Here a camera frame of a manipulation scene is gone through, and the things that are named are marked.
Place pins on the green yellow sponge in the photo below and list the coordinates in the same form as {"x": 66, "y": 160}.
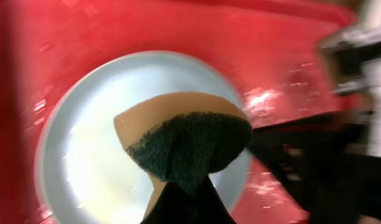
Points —
{"x": 182, "y": 137}

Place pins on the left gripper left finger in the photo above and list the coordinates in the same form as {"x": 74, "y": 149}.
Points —
{"x": 170, "y": 208}

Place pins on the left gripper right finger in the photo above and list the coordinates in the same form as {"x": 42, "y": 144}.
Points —
{"x": 208, "y": 207}

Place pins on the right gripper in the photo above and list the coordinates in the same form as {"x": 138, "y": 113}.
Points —
{"x": 332, "y": 165}

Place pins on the red plastic tray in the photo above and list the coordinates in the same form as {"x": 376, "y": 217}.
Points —
{"x": 267, "y": 49}

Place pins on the light blue plate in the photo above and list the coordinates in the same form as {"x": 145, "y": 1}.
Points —
{"x": 82, "y": 174}

